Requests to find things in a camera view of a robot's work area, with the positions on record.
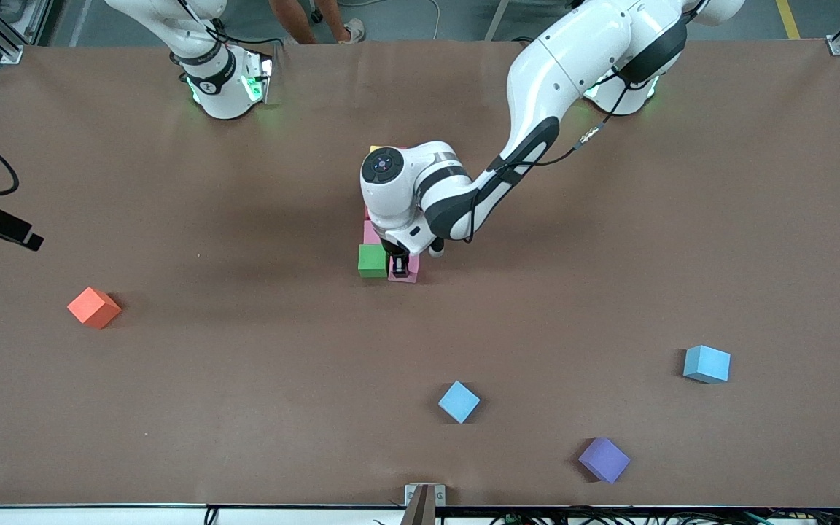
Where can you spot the blue foam block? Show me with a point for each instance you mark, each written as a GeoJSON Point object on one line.
{"type": "Point", "coordinates": [706, 364]}
{"type": "Point", "coordinates": [459, 401]}

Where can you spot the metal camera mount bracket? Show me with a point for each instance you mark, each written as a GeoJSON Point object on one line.
{"type": "Point", "coordinates": [440, 494]}

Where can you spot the orange foam block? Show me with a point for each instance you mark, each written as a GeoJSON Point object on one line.
{"type": "Point", "coordinates": [94, 307]}

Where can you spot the person leg with sneaker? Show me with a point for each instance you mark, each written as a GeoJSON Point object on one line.
{"type": "Point", "coordinates": [351, 28]}
{"type": "Point", "coordinates": [296, 18]}

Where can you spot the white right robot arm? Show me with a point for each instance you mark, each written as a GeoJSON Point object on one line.
{"type": "Point", "coordinates": [223, 95]}

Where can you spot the pink foam block with slit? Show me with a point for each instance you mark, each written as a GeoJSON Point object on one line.
{"type": "Point", "coordinates": [413, 274]}

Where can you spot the brown table cover sheet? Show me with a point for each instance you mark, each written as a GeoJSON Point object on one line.
{"type": "Point", "coordinates": [391, 364]}

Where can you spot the purple foam block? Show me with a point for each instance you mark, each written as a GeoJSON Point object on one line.
{"type": "Point", "coordinates": [604, 459]}

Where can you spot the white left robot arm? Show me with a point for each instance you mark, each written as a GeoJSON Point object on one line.
{"type": "Point", "coordinates": [573, 58]}

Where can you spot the green foam block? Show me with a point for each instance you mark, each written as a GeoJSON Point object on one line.
{"type": "Point", "coordinates": [372, 261]}

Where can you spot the yellow foam block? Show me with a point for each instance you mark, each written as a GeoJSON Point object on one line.
{"type": "Point", "coordinates": [375, 149]}

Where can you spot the white stand leg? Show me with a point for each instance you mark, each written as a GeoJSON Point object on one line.
{"type": "Point", "coordinates": [498, 20]}

